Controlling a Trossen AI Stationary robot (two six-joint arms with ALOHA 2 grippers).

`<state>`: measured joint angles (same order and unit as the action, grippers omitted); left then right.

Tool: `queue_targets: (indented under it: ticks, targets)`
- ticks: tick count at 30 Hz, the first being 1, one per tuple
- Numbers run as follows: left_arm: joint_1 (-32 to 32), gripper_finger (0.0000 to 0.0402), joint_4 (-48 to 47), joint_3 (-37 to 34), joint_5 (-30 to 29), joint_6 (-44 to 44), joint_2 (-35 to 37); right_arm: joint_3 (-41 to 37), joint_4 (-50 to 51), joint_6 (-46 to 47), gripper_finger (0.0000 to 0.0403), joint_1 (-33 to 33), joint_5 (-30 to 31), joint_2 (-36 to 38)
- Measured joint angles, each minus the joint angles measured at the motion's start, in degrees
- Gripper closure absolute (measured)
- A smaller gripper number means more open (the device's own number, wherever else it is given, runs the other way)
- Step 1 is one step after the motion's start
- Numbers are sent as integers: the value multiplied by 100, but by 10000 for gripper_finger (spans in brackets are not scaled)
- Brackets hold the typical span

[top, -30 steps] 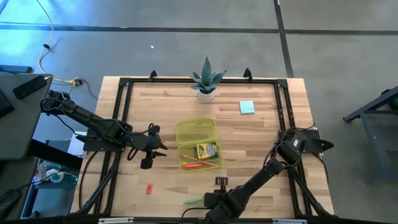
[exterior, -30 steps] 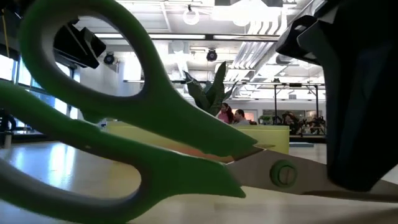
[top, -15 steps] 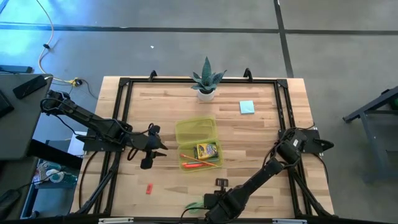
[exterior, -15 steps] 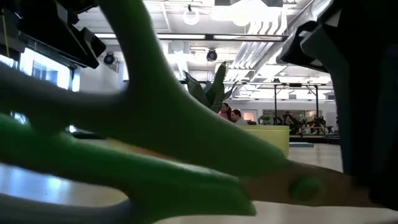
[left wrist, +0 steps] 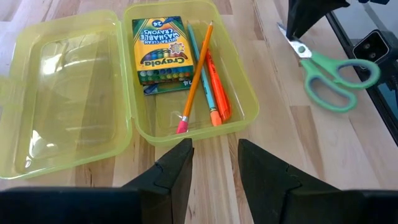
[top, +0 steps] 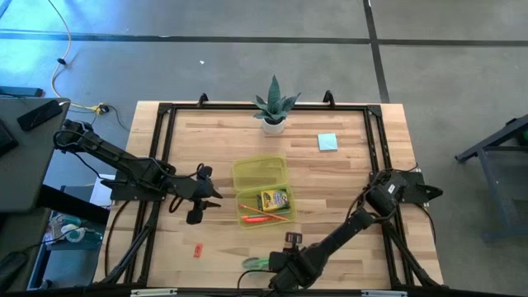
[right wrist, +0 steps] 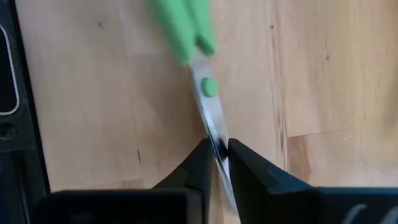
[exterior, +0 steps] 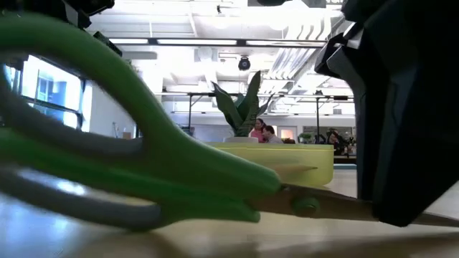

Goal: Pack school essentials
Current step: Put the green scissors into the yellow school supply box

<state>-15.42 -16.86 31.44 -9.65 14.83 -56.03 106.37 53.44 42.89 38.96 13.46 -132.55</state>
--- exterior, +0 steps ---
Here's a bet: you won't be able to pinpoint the overhead LED light bar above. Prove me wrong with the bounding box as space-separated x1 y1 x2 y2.
107 37 328 49

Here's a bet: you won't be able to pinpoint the person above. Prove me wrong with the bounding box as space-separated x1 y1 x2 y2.
261 125 284 144
325 128 347 155
250 118 268 143

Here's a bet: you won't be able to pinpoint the black background rig frame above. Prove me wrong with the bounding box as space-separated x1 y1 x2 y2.
153 92 356 144

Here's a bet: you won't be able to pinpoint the yellow translucent pencil case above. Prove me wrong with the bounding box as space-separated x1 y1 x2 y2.
206 142 334 187

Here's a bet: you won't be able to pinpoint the green spiky plant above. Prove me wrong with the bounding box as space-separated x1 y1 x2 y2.
211 70 275 138

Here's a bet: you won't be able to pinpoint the black overhead camera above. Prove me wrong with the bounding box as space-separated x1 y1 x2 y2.
237 56 252 72

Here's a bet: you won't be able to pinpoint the white plant pot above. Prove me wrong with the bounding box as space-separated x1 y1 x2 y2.
224 136 260 144

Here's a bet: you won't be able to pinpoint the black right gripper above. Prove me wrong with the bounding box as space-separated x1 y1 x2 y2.
314 0 392 201

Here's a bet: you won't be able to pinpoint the green handled scissors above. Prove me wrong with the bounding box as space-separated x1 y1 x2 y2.
0 12 459 232

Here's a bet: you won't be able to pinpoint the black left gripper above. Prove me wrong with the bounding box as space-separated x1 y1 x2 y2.
0 0 123 57

